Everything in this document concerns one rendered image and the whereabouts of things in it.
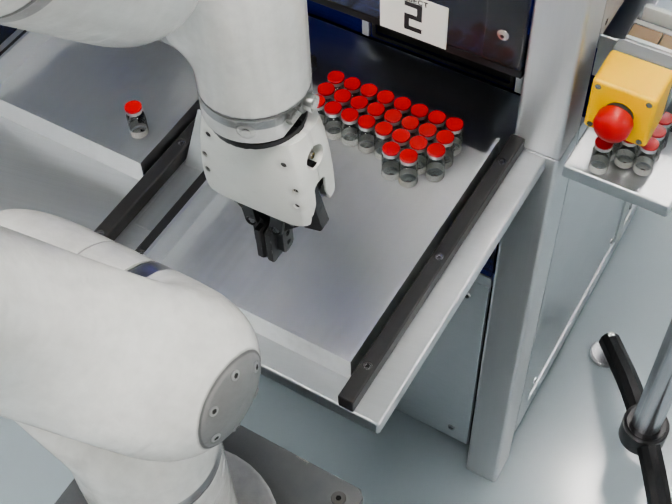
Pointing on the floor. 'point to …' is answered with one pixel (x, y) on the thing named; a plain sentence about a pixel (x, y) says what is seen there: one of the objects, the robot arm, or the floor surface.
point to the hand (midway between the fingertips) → (273, 233)
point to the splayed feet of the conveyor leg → (622, 365)
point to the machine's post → (532, 217)
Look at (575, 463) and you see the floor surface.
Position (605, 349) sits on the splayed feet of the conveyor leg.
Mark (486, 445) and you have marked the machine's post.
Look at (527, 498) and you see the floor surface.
